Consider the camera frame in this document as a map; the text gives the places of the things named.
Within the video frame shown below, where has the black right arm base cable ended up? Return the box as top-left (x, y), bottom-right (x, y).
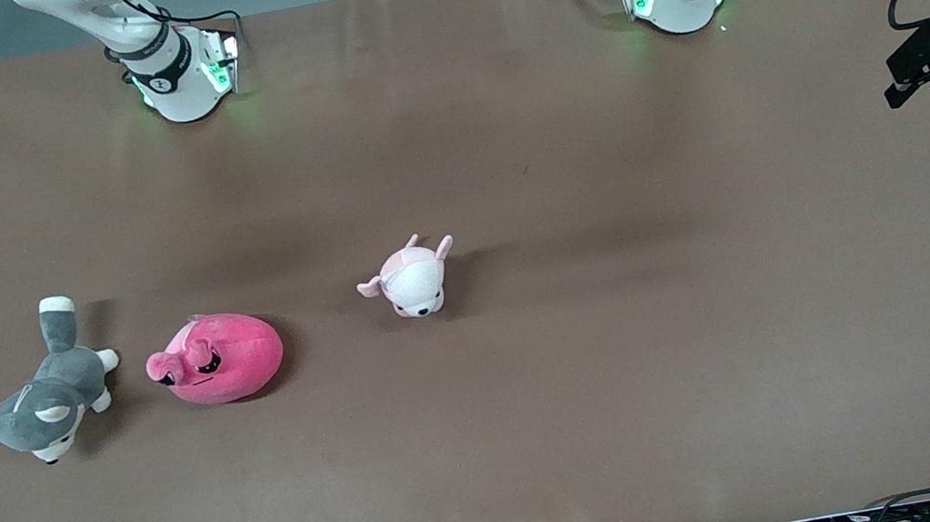
top-left (96, 0), bottom-right (248, 76)

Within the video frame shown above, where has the white and pink plush dog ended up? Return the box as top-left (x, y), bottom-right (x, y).
top-left (350, 227), bottom-right (466, 328)

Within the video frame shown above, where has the gray and white plush husky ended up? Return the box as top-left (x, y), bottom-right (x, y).
top-left (0, 288), bottom-right (135, 474)

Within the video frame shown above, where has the pink round plush toy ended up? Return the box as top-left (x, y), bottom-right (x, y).
top-left (138, 301), bottom-right (292, 416)

